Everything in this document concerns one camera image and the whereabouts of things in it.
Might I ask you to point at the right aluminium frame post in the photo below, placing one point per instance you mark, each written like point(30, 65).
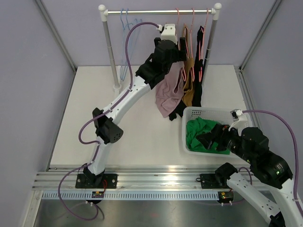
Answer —
point(269, 17)

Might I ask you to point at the green tank top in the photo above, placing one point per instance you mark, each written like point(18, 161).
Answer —
point(196, 127)

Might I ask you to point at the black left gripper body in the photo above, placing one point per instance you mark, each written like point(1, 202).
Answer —
point(178, 55)

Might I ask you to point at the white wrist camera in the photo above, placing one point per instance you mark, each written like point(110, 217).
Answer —
point(168, 32)
point(240, 120)

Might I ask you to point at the white slotted cable duct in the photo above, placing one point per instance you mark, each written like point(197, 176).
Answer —
point(141, 195)

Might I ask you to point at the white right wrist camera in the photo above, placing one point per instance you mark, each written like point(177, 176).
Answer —
point(240, 120)

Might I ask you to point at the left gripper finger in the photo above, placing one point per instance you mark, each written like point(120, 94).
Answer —
point(157, 41)
point(182, 44)

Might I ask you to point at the pink hanger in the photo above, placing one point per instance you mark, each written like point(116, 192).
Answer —
point(190, 42)
point(181, 63)
point(201, 49)

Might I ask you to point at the white plastic laundry basket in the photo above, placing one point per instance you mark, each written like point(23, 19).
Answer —
point(222, 116)

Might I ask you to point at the pink tank top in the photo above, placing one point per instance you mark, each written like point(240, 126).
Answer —
point(169, 91)

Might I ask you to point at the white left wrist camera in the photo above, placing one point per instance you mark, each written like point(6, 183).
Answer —
point(168, 32)

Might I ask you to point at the aluminium frame post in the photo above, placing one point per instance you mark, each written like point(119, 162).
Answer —
point(49, 22)
point(269, 17)

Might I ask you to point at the black tank top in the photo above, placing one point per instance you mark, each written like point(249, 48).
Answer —
point(197, 85)

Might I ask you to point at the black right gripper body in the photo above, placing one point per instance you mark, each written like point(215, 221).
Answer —
point(228, 138)

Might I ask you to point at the light blue hanger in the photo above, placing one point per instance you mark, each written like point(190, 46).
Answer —
point(126, 29)
point(134, 36)

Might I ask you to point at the mustard brown tank top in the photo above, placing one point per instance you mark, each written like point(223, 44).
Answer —
point(188, 87)

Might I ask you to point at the left aluminium frame post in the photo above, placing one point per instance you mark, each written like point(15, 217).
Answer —
point(49, 22)

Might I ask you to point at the white and chrome clothes rack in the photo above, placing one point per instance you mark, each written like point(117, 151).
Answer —
point(105, 13)

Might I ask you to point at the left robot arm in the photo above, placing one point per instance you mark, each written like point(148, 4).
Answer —
point(106, 121)

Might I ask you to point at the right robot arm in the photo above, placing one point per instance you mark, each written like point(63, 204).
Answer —
point(271, 170)

